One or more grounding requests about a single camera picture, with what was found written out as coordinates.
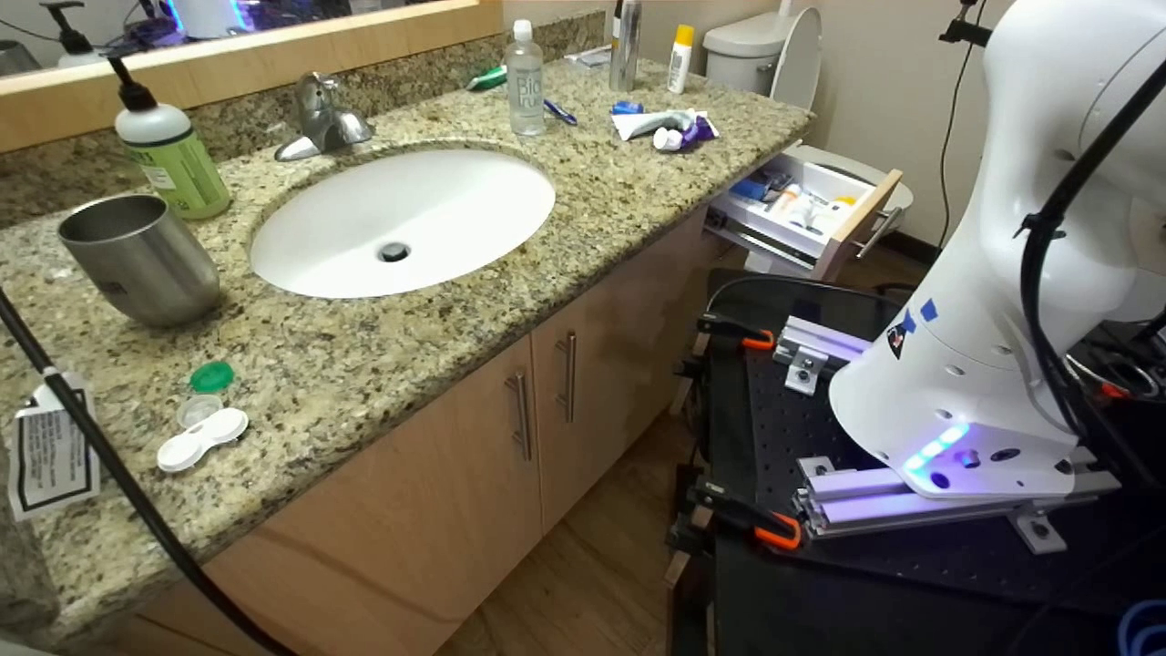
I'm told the white toothpaste tube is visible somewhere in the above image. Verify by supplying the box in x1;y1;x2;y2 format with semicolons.
613;110;684;143

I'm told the purple toothpaste tube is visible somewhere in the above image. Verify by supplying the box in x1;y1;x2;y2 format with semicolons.
651;114;719;151

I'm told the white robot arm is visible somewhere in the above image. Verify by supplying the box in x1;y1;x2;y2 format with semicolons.
829;0;1166;501

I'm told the blue razor on counter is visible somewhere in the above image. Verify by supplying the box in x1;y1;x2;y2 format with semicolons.
544;98;581;127

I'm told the grey metal cup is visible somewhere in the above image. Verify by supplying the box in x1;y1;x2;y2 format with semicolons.
59;191;223;326

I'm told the white sink basin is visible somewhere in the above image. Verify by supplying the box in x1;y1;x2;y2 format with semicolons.
253;150;559;300

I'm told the open white drawer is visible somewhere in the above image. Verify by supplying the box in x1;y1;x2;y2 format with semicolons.
706;145;916;281

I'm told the clear plastic bottle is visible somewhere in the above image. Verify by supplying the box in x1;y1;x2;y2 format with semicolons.
506;19;547;137

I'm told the black robot cart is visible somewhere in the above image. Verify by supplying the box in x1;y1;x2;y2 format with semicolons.
666;270;1166;656

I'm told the wooden vanity cabinet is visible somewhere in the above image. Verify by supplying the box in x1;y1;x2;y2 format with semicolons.
203;213;719;656

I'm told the white bottle yellow cap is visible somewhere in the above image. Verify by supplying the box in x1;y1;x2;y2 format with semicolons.
666;20;696;95

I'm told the chrome faucet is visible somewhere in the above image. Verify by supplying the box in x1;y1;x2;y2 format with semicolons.
277;71;373;161

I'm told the white toilet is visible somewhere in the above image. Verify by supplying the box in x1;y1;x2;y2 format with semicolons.
702;6;823;110

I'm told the green round cap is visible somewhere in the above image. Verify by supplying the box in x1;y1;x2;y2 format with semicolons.
190;359;232;394

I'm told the white contact lens case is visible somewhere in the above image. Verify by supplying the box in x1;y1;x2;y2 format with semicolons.
157;406;249;473

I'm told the green soap dispenser bottle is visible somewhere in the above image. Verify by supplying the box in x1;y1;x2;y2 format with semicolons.
108;59;232;223

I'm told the white paper tag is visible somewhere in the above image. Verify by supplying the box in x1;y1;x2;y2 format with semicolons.
9;382;102;521

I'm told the wood framed mirror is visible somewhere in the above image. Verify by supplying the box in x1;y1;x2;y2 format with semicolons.
0;0;502;151

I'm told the black power cable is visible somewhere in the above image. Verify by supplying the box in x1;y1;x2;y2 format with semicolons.
0;289;297;656

